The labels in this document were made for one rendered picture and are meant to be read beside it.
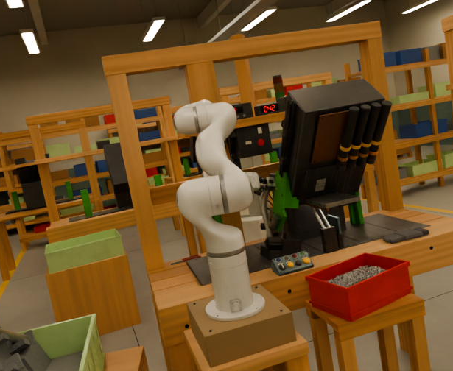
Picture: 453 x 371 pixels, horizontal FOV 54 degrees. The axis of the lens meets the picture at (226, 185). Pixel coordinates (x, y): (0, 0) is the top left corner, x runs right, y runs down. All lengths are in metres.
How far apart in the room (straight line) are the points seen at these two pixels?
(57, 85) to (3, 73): 1.21
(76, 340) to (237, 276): 0.63
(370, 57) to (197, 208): 1.63
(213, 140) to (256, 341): 0.64
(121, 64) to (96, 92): 9.70
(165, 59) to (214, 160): 0.96
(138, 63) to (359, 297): 1.44
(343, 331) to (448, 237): 0.77
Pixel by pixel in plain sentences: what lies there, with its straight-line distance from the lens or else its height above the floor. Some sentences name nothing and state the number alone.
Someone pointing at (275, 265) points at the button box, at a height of 0.94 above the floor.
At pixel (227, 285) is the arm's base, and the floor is 1.04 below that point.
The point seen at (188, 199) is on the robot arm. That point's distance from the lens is 1.31.
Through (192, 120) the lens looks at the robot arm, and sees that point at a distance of 1.60.
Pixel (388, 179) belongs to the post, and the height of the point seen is 1.07.
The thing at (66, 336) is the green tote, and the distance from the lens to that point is 1.69.
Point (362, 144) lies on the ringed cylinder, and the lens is 1.94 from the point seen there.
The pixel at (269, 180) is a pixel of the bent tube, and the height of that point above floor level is 1.23.
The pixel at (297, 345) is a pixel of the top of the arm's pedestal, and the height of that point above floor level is 0.85.
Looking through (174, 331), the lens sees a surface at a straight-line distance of 1.75.
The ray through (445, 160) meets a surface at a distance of 8.13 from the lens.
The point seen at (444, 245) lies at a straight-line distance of 2.16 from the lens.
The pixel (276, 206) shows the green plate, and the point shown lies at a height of 1.12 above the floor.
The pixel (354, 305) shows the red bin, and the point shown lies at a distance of 1.60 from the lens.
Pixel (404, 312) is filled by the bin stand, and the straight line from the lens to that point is 1.72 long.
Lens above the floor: 1.50
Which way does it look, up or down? 7 degrees down
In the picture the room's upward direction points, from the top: 10 degrees counter-clockwise
